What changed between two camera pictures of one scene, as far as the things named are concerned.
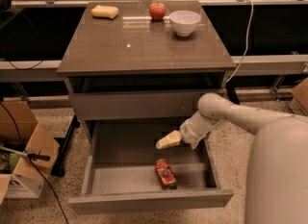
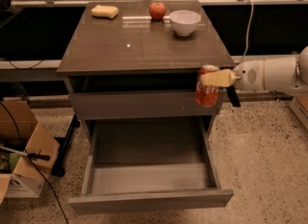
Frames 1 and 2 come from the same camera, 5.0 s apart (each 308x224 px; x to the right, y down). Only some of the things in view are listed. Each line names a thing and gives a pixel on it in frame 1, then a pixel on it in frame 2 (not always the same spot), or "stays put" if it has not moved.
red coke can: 166,175 -> 206,95
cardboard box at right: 298,104 stays put
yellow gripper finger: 170,139 -> 218,78
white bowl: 184,21 stays put
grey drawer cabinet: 142,60 stays put
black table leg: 59,167 stays put
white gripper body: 190,134 -> 249,75
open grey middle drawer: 120,175 stays put
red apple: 157,11 stays put
